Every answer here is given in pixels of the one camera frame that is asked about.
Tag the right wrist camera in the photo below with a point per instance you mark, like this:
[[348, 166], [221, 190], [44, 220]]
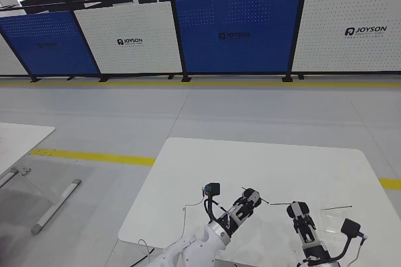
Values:
[[350, 228]]

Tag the blue partition panel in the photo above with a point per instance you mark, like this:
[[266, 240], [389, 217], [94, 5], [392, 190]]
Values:
[[237, 35], [50, 45]]

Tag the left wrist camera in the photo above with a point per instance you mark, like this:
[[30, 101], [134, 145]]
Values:
[[212, 190]]

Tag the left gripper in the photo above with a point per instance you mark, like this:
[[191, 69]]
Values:
[[229, 222]]

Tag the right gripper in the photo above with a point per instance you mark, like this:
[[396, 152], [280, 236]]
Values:
[[312, 245]]

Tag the clear plastic plate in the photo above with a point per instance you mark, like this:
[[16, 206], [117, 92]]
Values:
[[334, 222]]

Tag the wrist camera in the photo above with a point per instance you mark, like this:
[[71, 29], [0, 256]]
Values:
[[350, 228], [212, 190]]

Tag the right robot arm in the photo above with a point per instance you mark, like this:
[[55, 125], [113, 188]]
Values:
[[321, 265]]

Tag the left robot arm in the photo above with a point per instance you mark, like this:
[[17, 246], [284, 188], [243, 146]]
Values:
[[194, 252]]

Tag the white partition panel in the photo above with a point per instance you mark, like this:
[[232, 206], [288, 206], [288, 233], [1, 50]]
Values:
[[0, 53], [354, 36], [130, 40]]

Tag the white side table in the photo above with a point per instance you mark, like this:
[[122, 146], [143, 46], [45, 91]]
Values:
[[13, 147]]

